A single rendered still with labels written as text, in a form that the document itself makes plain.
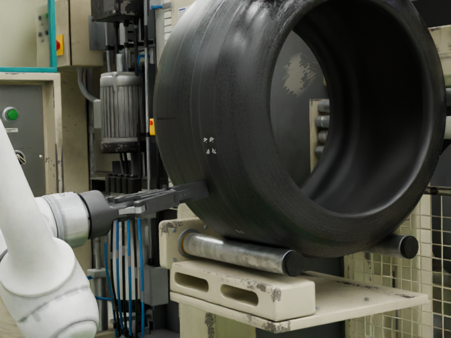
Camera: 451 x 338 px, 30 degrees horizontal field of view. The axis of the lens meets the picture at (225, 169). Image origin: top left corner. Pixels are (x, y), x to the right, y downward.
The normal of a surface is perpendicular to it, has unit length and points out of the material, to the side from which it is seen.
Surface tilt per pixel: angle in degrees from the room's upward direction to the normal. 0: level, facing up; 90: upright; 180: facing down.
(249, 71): 88
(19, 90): 90
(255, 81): 88
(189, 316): 90
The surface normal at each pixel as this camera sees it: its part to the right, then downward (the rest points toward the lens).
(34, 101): 0.56, 0.03
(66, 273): 0.53, -0.41
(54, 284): 0.36, -0.25
